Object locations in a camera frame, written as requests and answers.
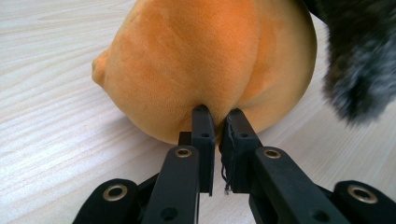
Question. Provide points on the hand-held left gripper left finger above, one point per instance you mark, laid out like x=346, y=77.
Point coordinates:
x=203, y=146

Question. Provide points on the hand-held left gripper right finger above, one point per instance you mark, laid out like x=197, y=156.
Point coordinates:
x=238, y=149

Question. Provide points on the orange plush toy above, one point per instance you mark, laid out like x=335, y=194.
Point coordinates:
x=199, y=59

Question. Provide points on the grey fuzzy plush cover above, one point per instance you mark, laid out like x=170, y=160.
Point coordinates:
x=361, y=62

